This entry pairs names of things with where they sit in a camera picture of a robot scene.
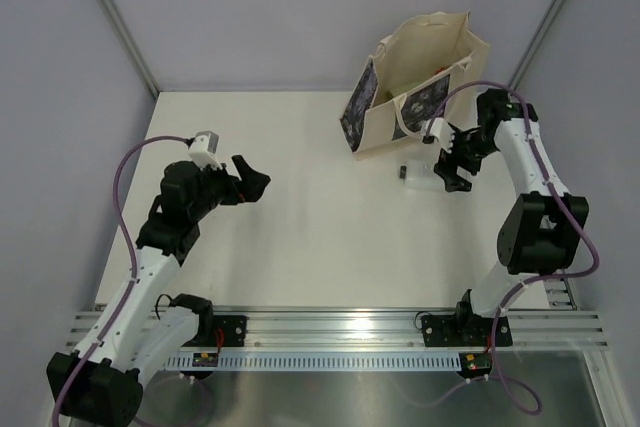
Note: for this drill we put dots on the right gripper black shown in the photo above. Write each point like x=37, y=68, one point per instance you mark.
x=448, y=171

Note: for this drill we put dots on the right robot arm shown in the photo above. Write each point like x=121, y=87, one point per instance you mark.
x=540, y=235

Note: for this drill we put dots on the green bottle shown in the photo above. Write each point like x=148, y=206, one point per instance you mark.
x=406, y=89

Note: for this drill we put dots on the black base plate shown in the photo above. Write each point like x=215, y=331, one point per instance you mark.
x=221, y=330
x=448, y=331

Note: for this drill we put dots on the canvas tote bag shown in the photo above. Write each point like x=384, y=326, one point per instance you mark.
x=406, y=79

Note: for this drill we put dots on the white slotted cable duct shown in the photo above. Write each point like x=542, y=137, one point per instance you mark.
x=420, y=361

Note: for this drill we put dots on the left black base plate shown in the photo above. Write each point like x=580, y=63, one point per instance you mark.
x=221, y=330

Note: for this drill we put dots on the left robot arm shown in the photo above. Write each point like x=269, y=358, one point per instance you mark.
x=102, y=381

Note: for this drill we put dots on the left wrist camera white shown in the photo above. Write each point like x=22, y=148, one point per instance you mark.
x=202, y=150

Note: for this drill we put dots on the clear bottle black cap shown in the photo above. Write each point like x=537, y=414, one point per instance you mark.
x=419, y=175

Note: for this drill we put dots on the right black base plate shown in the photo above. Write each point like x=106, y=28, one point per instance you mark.
x=448, y=331

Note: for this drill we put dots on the aluminium front rail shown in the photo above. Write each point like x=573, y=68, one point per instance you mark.
x=396, y=330

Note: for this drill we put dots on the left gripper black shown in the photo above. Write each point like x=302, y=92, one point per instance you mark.
x=248, y=189

